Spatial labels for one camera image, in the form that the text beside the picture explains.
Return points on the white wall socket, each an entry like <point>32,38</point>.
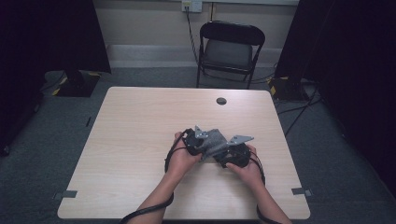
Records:
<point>192,5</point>

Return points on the dark curtain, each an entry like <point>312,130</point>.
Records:
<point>351,62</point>
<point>46,62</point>

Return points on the grey cloth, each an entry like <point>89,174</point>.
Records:
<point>214,143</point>

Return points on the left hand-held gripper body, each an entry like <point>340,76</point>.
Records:
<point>194,144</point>

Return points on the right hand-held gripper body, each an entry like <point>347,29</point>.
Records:
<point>239,154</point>

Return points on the dark round table grommet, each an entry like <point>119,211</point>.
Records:
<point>221,101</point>

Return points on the person's right hand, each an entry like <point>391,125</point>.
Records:
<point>250,174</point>

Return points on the black stand base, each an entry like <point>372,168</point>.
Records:
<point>288,90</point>
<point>77,85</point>

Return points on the person's left hand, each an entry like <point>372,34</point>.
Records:
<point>182,161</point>

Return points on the black folding chair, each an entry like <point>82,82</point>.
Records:
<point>229,53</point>

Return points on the grey tape strip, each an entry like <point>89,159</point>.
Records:
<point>67,194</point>
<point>300,191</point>

